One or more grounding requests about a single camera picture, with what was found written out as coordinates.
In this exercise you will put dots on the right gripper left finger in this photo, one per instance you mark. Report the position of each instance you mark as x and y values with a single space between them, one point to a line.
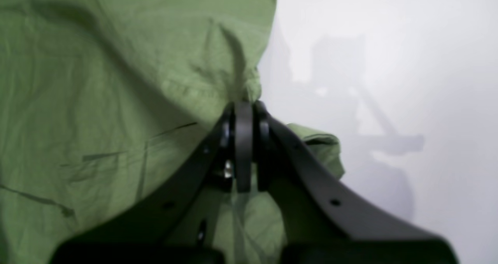
176 223

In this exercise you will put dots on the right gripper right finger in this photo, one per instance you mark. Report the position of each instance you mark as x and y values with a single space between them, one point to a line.
326 222

